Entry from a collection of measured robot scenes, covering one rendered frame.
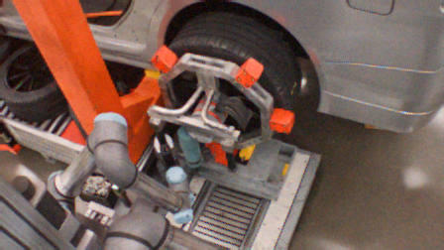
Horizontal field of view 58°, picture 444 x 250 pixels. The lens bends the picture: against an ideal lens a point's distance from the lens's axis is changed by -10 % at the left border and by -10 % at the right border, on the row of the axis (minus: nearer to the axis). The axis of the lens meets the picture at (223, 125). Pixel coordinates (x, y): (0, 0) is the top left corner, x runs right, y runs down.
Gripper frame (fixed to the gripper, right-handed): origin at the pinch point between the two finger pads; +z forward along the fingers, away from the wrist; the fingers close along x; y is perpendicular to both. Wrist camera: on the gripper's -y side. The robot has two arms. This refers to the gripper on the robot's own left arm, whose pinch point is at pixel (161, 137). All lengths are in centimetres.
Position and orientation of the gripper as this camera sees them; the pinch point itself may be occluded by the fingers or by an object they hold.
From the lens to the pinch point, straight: 198.9
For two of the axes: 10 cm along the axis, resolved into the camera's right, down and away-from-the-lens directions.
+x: 9.2, -3.6, 1.4
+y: 1.2, 6.0, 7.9
